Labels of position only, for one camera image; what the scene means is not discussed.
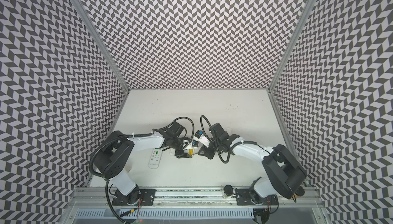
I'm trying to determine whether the white remote control handled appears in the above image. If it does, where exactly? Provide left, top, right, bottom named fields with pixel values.
left=169, top=146, right=200, bottom=156

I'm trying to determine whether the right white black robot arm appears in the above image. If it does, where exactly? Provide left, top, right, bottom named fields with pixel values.
left=194, top=123, right=307, bottom=205

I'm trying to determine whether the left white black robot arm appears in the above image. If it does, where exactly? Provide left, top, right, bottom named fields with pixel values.
left=89, top=121, right=192, bottom=205

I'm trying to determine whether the white remote with green buttons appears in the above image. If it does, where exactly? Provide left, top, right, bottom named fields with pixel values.
left=148, top=149, right=163, bottom=169

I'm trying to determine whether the middle cylinder black cap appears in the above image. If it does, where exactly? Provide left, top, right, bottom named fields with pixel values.
left=222, top=185, right=234, bottom=200

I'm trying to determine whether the white ventilation grille strip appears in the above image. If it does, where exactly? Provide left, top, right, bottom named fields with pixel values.
left=75, top=208, right=254, bottom=220

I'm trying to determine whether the right wooden cylinder black cap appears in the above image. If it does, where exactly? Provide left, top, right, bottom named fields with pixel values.
left=292, top=186, right=305, bottom=203

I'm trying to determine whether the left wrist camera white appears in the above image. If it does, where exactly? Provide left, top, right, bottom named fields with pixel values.
left=184, top=137, right=199, bottom=150

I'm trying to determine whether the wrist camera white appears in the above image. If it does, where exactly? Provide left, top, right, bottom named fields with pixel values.
left=184, top=137, right=199, bottom=150
left=193, top=130, right=210, bottom=147

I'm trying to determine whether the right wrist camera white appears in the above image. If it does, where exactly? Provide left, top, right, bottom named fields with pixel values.
left=193, top=130, right=210, bottom=147

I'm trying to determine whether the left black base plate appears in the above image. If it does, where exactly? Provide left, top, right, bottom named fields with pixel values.
left=112, top=189, right=156, bottom=206

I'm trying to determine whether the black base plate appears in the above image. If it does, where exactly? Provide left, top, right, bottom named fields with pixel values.
left=112, top=189, right=156, bottom=206
left=234, top=188, right=279, bottom=206

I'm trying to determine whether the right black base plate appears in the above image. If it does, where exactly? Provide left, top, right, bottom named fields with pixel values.
left=234, top=188, right=279, bottom=206

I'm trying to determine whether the aluminium mounting rail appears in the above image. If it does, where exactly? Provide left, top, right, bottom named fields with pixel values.
left=69, top=187, right=324, bottom=209

